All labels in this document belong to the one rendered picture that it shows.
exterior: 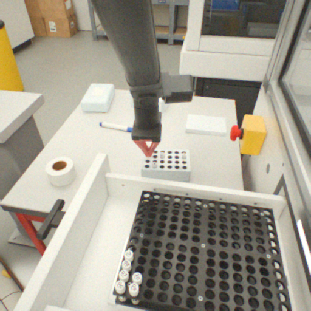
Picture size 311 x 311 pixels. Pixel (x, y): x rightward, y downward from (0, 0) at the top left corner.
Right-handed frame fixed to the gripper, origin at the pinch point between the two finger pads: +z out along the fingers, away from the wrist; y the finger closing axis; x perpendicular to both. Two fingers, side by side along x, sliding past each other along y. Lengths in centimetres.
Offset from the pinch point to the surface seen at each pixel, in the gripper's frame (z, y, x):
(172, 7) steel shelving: 37, 339, -2
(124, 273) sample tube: -10.6, -36.0, -0.3
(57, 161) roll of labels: 0.6, -4.1, 23.4
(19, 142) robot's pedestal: 17, 22, 53
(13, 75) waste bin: 60, 178, 152
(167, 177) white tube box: 4.0, -5.2, -5.2
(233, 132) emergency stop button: -6.9, -0.1, -20.6
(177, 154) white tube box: 1.6, 1.1, -7.5
